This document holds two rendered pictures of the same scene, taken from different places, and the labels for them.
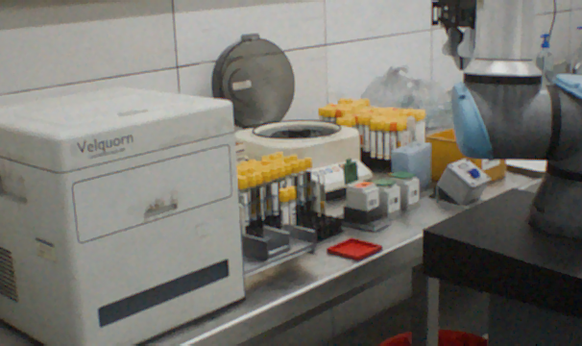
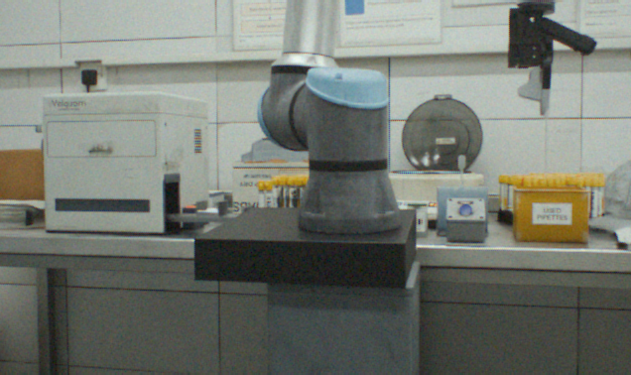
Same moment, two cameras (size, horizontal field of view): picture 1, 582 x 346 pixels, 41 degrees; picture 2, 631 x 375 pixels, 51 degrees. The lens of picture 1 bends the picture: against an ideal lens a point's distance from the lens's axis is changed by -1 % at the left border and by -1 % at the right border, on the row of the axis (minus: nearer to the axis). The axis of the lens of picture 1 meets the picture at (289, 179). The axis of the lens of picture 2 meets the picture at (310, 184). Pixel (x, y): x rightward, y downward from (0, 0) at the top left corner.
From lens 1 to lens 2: 1.43 m
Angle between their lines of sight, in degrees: 58
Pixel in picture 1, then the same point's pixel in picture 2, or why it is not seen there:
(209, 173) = (138, 136)
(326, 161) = (417, 196)
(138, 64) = not seen: hidden behind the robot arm
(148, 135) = (95, 103)
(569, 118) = (299, 102)
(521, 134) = (276, 118)
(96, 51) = not seen: hidden behind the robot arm
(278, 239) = (220, 207)
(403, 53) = not seen: outside the picture
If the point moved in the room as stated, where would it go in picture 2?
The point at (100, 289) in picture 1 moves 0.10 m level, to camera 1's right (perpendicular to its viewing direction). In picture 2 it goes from (58, 187) to (67, 189)
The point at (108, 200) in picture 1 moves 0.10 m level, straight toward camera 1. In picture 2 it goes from (66, 136) to (19, 136)
